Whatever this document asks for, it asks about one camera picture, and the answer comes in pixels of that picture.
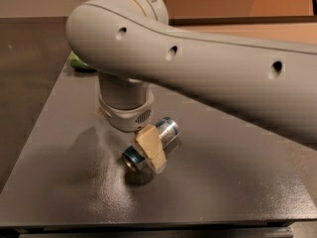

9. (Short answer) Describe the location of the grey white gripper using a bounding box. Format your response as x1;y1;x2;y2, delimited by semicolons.
99;90;166;174

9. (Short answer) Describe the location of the silver blue redbull can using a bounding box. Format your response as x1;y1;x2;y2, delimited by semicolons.
122;117;179;173

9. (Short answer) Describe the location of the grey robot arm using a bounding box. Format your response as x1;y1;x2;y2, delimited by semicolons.
66;0;317;172

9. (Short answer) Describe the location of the green chip bag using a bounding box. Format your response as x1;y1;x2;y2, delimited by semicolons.
70;54;94;71

